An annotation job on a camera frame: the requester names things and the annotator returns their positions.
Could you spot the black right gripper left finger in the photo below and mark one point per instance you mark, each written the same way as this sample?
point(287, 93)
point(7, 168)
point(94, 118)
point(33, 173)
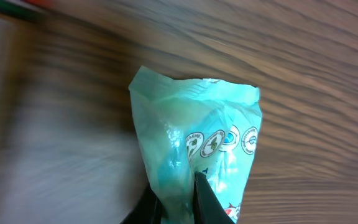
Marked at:
point(148, 209)

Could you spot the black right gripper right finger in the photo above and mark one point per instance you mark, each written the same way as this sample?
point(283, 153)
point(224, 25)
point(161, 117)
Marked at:
point(206, 207)

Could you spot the teal wet wipes pack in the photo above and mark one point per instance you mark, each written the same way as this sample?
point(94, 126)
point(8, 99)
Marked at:
point(196, 125)

